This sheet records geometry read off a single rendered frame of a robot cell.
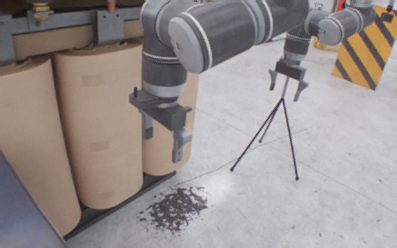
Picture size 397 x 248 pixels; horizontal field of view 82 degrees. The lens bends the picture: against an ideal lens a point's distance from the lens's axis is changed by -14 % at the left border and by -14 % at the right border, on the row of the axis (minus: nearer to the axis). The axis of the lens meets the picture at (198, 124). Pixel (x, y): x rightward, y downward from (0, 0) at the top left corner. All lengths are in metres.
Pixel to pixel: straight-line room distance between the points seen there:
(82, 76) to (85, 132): 0.26
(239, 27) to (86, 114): 0.87
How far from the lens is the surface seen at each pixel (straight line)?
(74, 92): 1.14
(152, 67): 0.59
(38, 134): 1.09
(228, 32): 0.43
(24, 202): 0.75
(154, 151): 1.61
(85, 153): 1.29
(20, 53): 1.10
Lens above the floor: 1.38
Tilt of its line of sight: 31 degrees down
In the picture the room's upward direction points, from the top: 7 degrees clockwise
